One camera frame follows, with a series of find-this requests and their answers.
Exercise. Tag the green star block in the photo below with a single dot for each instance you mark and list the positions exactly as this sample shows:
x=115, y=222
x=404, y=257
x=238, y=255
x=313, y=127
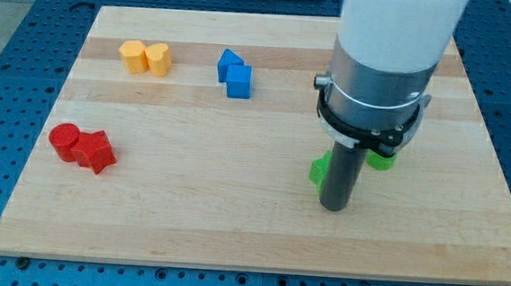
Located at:
x=318, y=170

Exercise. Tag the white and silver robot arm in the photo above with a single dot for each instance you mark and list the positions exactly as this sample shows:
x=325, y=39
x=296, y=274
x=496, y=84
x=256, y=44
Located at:
x=372, y=95

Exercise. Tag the red star block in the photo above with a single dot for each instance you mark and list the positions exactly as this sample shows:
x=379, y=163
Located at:
x=93, y=150

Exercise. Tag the blue cube block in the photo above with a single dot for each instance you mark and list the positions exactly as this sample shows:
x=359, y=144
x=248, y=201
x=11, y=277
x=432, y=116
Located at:
x=239, y=81

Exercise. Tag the light wooden board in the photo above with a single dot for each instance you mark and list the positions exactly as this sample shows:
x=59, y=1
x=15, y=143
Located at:
x=207, y=181

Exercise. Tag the blue triangle block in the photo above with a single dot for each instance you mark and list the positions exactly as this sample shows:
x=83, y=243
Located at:
x=227, y=58

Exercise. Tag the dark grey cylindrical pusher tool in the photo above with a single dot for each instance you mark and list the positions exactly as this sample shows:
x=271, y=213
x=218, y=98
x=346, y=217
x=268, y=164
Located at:
x=343, y=170

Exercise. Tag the green cylinder block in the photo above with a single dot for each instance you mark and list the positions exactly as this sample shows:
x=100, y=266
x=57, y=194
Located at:
x=380, y=163

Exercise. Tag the yellow heart block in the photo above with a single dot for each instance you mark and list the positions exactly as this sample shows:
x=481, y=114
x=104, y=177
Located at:
x=159, y=59

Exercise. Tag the yellow hexagon block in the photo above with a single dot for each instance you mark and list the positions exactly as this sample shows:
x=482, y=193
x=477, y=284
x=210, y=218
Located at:
x=133, y=56

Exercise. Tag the red cylinder block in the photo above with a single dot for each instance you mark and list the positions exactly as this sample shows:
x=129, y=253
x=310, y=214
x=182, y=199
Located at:
x=63, y=138

